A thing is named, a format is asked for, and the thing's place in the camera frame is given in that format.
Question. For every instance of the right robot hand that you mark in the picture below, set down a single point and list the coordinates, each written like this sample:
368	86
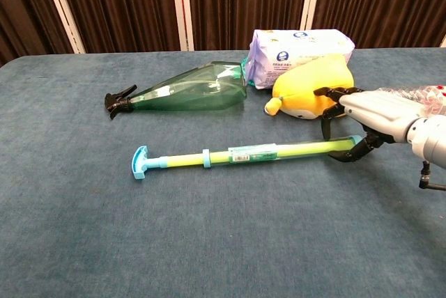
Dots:
376	113

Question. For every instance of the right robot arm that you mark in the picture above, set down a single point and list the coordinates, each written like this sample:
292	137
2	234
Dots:
432	138

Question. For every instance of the clear ribbed water bottle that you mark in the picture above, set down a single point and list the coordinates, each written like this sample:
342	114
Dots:
418	96

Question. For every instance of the yellow plush toy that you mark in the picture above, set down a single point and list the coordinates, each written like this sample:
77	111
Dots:
306	82

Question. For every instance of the white wet wipes pack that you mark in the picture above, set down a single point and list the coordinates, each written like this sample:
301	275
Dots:
299	45

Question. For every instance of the teal green packet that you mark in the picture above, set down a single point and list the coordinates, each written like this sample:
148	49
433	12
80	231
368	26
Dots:
245	68

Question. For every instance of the green spray bottle black trigger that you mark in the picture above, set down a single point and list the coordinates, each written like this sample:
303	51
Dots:
195	92

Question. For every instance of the blue velvet table cover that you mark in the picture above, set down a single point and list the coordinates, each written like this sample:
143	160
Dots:
223	242

